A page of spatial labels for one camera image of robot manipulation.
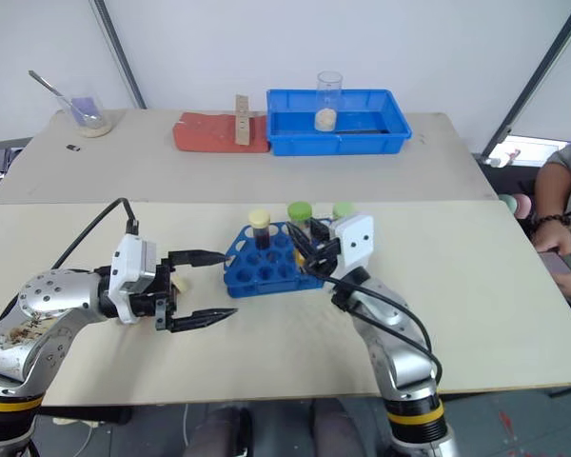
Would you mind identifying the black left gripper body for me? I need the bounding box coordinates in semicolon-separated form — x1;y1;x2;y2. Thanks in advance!
128;250;183;333

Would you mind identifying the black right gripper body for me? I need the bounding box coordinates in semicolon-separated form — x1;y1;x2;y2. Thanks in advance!
303;235;343;281

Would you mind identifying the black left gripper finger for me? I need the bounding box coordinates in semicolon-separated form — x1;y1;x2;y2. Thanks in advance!
167;307;240;334
167;248;230;268

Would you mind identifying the light green cap test tube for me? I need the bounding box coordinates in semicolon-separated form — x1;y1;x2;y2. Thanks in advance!
331;201;357;223

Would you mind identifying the blue test tube rack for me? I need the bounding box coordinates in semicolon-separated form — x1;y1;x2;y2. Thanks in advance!
222;220;337;300

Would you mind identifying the person's right hand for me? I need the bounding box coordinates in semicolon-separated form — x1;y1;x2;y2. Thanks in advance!
534;224;571;257

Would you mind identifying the yellow cap dark red tube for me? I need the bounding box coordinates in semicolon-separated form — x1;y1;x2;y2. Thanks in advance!
247;209;274;253

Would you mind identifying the blue plastic bin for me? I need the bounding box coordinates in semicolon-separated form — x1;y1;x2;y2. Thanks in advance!
266;88;414;158

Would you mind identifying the red cloth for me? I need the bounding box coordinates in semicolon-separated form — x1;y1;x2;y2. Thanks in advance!
171;110;272;155

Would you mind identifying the wooden block with holes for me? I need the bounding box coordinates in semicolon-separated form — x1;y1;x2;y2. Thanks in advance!
233;93;250;147

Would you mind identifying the clear plastic cylinder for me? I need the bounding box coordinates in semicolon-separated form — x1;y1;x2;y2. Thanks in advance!
313;70;345;133

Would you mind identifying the glass beaker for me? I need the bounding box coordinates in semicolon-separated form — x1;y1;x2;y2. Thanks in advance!
55;92;114;140

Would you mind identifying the purple card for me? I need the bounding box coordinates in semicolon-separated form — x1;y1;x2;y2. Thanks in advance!
70;96;101;120

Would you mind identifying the pastel round object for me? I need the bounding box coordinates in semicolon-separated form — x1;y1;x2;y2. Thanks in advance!
498;191;535;221

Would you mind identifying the grey tent pole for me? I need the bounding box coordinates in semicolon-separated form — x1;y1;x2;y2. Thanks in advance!
482;0;571;156
89;0;148;110

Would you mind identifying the metal spoon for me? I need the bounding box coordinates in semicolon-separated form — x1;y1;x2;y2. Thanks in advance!
28;70;100;123

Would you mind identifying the dark phone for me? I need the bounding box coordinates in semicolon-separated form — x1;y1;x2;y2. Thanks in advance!
536;250;571;278

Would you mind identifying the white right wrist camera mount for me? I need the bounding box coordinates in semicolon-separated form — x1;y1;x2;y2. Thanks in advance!
329;213;377;278

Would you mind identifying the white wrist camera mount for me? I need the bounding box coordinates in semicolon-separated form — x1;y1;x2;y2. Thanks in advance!
107;232;160;326
329;213;377;278

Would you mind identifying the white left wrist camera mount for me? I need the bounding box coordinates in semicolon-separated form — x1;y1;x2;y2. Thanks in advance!
107;232;160;326

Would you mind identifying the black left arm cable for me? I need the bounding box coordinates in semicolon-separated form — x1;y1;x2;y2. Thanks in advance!
50;196;142;270

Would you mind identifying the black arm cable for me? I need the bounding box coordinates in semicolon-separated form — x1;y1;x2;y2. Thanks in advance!
50;196;142;270
308;264;445;397

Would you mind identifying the white floor cable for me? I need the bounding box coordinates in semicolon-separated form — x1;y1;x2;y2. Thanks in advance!
51;417;102;457

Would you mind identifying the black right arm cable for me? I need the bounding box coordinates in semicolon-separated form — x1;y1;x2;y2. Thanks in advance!
308;264;445;397

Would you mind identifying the dark bead bracelet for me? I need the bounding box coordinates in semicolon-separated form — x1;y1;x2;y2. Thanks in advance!
530;213;571;230

